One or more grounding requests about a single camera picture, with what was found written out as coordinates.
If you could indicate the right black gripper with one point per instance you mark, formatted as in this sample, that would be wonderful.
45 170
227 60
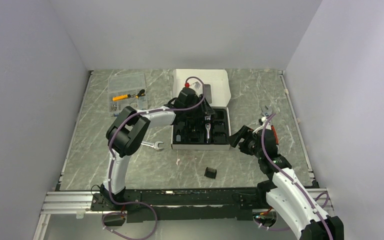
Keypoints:
244 132

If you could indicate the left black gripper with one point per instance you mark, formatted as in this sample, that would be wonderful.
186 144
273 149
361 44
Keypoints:
205 109

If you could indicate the white hair clipper box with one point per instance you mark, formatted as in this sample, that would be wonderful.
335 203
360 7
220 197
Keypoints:
189 133

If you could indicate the black silver hair clipper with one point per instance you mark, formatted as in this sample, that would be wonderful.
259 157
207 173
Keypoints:
208 128

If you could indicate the black comb guard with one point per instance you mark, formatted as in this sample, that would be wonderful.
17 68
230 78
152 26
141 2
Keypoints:
210 173

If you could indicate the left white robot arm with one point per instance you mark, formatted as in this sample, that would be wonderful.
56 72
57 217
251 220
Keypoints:
127 132

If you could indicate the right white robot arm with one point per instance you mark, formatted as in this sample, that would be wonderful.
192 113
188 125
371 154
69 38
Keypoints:
283 191

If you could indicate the black yellow small tool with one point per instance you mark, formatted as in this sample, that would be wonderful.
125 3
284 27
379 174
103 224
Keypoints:
141 93

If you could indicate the silver combination wrench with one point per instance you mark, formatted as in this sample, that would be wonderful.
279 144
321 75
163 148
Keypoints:
155 145

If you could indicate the clear plastic organizer box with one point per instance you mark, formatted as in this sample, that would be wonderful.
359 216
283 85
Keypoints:
126 90

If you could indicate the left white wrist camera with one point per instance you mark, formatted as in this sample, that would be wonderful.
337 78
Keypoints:
196 86

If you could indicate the red handled adjustable wrench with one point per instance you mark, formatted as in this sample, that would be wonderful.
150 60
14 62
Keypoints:
267 111

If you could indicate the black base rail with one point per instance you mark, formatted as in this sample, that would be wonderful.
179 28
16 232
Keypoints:
139 205

